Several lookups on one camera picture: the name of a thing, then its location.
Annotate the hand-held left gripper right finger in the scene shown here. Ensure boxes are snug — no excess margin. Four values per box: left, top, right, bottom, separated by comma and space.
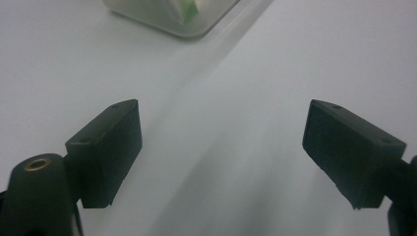
301, 98, 408, 210

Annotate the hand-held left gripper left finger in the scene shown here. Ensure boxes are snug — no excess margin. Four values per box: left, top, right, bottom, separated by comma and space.
64, 98, 144, 209

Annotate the clear plastic container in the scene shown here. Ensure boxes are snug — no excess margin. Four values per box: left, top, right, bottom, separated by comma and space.
101, 0, 242, 39

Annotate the green and white food packet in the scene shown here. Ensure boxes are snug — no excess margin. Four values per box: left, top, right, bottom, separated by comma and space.
170, 0, 200, 26

